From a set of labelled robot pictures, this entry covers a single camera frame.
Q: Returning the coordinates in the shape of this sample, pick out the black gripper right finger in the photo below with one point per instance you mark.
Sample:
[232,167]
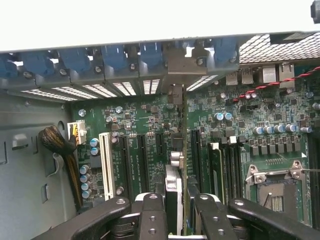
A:
[215,220]

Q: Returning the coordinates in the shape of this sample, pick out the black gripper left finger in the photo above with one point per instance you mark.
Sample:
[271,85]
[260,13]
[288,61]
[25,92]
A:
[152,220]

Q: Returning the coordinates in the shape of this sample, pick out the black RAM slot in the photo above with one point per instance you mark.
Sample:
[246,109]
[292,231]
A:
[232,172]
[226,172]
[239,172]

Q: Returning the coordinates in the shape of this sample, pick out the long black expansion slot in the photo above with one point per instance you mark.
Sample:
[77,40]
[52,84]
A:
[124,165]
[195,152]
[143,162]

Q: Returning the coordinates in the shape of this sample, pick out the CPU socket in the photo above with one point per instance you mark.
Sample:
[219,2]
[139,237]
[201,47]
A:
[275,197]

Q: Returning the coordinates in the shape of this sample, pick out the white expansion slot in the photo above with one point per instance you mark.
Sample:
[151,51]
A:
[107,165]

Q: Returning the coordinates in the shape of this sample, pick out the short black expansion slot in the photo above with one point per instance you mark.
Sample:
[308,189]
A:
[160,143]

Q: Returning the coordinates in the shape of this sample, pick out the metal socket cover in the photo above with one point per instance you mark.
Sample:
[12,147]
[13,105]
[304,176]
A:
[291,197]

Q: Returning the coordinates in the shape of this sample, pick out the green motherboard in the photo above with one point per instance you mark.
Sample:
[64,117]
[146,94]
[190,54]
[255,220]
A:
[150,115]

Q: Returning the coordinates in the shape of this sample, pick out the white power connector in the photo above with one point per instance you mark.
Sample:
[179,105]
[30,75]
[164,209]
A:
[77,132]

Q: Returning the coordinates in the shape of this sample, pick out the open black PC case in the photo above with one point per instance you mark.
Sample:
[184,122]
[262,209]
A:
[25,175]

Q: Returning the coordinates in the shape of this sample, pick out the small silver port housing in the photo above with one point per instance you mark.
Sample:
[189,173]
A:
[246,76]
[231,77]

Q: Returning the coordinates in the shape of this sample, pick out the metal slot cover plate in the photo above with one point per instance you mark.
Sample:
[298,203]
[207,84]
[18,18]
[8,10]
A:
[50,81]
[85,78]
[150,72]
[15,83]
[222,68]
[120,75]

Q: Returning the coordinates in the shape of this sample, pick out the wide silver port housing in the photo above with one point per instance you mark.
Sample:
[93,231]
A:
[269,74]

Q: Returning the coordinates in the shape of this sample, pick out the tall silver port housing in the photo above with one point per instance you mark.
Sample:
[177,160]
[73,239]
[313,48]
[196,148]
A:
[286,75]

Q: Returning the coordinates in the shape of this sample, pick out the blue slot retention clip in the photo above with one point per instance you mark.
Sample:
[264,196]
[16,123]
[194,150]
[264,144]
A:
[151,55]
[7,67]
[74,60]
[38,63]
[113,58]
[225,51]

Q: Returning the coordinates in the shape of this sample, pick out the dark grey block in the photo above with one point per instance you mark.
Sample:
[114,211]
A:
[315,11]

